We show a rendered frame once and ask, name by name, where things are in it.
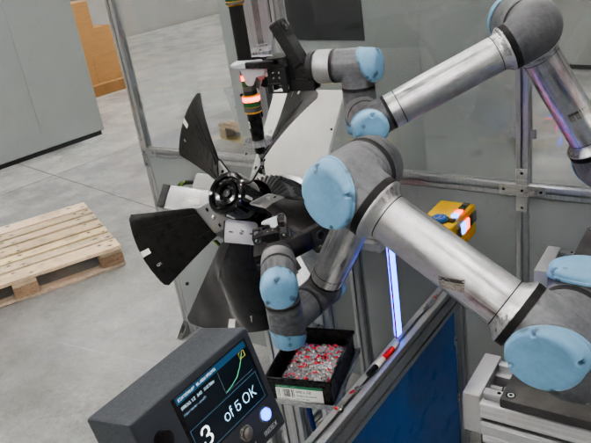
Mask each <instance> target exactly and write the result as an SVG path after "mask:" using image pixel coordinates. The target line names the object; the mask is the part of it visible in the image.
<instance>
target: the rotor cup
mask: <svg viewBox="0 0 591 443"><path fill-rule="evenodd" d="M226 189H229V190H230V195H229V196H228V197H224V196H223V192H224V190H226ZM268 193H272V194H274V191H273V189H272V188H271V187H270V186H269V185H268V184H266V183H265V182H263V181H261V180H257V179H254V181H253V180H250V179H249V178H246V177H244V176H242V175H240V174H239V173H237V172H234V171H227V172H224V173H223V174H221V175H220V176H218V177H217V178H216V179H215V181H214V182H213V184H212V185H211V186H210V189H209V193H208V203H209V205H210V207H211V209H212V210H213V211H214V212H215V213H216V214H219V215H221V216H223V217H225V218H227V219H229V220H237V221H245V222H256V223H257V224H258V228H260V227H263V226H265V225H261V223H262V222H263V221H264V220H266V219H269V218H271V217H272V214H271V213H270V214H264V213H259V212H253V211H249V209H251V208H252V207H254V206H253V205H250V202H252V200H255V199H258V198H260V197H262V196H264V195H266V194H268ZM245 195H247V196H249V197H251V198H252V200H249V199H247V198H246V197H245ZM226 215H230V216H232V217H234V218H235V219H232V218H230V217H228V216H226Z"/></svg>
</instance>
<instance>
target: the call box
mask: <svg viewBox="0 0 591 443"><path fill-rule="evenodd" d="M462 204H463V203H460V202H453V201H445V200H441V201H440V202H439V203H438V204H437V205H436V206H435V207H434V208H433V209H432V210H431V211H430V212H429V213H428V214H429V215H430V216H433V215H435V214H446V215H447V220H448V219H449V218H453V219H456V221H455V222H454V223H449V222H447V221H445V222H440V223H441V224H442V225H443V226H445V227H446V228H448V229H449V230H451V231H452V232H454V233H455V234H456V229H457V228H458V227H459V226H460V227H462V226H461V224H462V223H463V222H464V221H465V220H466V219H467V218H468V217H469V216H470V214H471V213H472V212H473V211H474V210H475V205H474V204H470V205H469V206H468V207H467V208H466V209H465V210H464V211H463V212H462V213H461V214H460V215H459V216H458V217H457V218H454V217H451V215H452V214H453V213H454V212H455V211H456V210H457V209H458V208H459V207H460V206H461V205H462ZM475 233H476V223H475V222H474V223H473V224H472V225H471V226H470V228H469V229H468V230H466V232H465V233H464V234H463V235H462V237H461V238H462V239H463V240H464V241H465V242H467V243H468V241H469V240H470V239H471V238H472V237H473V236H474V235H475Z"/></svg>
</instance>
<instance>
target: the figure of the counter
mask: <svg viewBox="0 0 591 443"><path fill-rule="evenodd" d="M190 434H191V436H192V438H193V442H194V443H219V442H220V441H221V440H222V439H223V435H222V433H221V431H220V429H219V426H218V424H217V423H216V421H215V417H214V415H213V413H212V411H210V412H209V413H208V414H207V416H206V417H204V418H203V419H202V420H201V421H200V423H199V424H197V425H196V426H195V427H194V428H193V429H192V430H191V431H190Z"/></svg>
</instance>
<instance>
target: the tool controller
mask: <svg viewBox="0 0 591 443"><path fill-rule="evenodd" d="M262 406H268V407H269V408H270V409H271V412H272V414H271V418H270V419H269V421H268V422H265V423H263V422H261V421H260V419H259V410H260V409H261V407H262ZM210 411H212V413H213V415H214V417H215V421H216V423H217V424H218V426H219V429H220V431H221V433H222V435H223V439H222V440H221V441H220V442H219V443H267V442H268V441H269V440H270V439H271V438H272V437H273V436H274V435H275V433H276V432H277V431H278V430H279V429H280V428H281V427H282V426H283V425H284V418H283V416H282V414H281V411H280V408H279V406H278V404H277V402H276V400H275V397H274V394H273V391H272V390H271V387H270V385H269V383H268V380H267V378H266V375H265V373H264V370H263V368H262V366H261V364H260V362H259V358H258V356H257V353H256V352H255V350H254V347H253V345H252V341H251V340H250V337H249V335H248V333H247V330H246V328H202V329H200V330H199V331H198V332H196V333H195V334H194V335H192V336H191V337H190V338H189V339H188V340H187V341H186V342H184V343H183V344H182V345H180V346H179V347H178V348H176V349H175V350H174V351H173V352H171V353H170V354H169V355H167V356H166V357H165V358H164V359H162V360H161V361H159V362H158V363H157V364H156V365H155V366H153V367H152V368H151V369H150V370H149V371H148V372H146V373H145V374H144V375H142V376H141V377H140V378H138V379H137V380H136V381H134V382H133V383H132V384H131V385H129V386H128V387H127V388H126V389H124V390H123V391H121V392H120V393H119V394H118V395H117V396H116V397H115V398H113V399H112V400H111V401H110V402H108V403H107V404H106V405H104V406H103V407H102V408H100V409H99V410H98V411H96V412H95V413H94V414H93V415H91V416H90V417H89V418H88V419H87V420H88V423H89V425H90V427H91V429H92V431H93V433H94V435H95V437H96V439H97V441H98V443H194V442H193V438H192V436H191V434H190V431H191V430H192V429H193V428H194V427H195V426H196V425H197V424H199V423H200V421H201V420H202V419H203V418H204V417H206V416H207V414H208V413H209V412H210ZM244 425H250V426H251V427H252V430H253V435H252V439H251V440H250V441H248V442H243V441H242V440H241V439H240V430H241V428H242V427H243V426H244Z"/></svg>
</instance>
